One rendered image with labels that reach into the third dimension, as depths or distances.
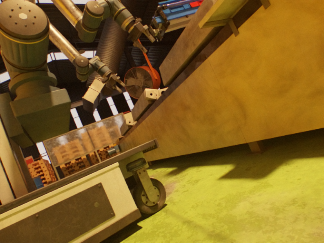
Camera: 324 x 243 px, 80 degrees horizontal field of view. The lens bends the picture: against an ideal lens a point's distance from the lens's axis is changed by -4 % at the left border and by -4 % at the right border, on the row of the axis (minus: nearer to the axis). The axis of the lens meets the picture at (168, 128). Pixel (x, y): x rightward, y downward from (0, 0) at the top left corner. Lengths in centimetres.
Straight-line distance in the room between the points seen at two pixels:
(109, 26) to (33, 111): 884
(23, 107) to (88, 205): 56
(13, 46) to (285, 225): 116
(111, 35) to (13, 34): 856
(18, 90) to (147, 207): 88
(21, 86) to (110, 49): 797
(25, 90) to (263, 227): 117
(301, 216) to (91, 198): 74
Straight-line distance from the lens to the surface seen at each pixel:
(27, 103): 115
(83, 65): 184
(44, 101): 115
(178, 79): 177
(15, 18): 107
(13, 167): 126
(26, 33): 103
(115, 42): 934
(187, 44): 159
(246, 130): 135
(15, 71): 128
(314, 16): 101
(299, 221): 63
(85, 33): 149
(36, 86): 122
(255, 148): 143
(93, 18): 138
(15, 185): 125
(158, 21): 169
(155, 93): 252
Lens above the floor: 33
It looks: 2 degrees up
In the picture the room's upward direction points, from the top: 24 degrees counter-clockwise
